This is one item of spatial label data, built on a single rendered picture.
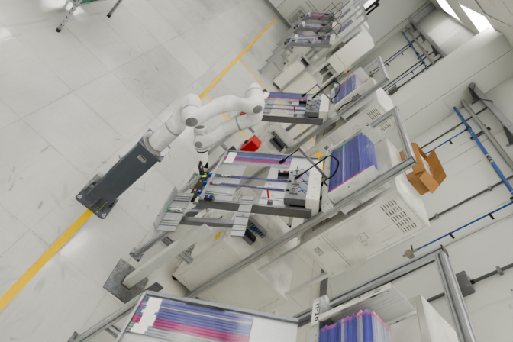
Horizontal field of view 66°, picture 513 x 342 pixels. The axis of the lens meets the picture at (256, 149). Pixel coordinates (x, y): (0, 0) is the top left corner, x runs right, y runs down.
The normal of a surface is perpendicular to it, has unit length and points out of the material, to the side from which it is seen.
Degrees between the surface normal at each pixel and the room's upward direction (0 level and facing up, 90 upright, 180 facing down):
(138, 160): 90
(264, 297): 90
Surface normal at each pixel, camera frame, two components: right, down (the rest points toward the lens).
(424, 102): -0.19, 0.45
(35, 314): 0.71, -0.55
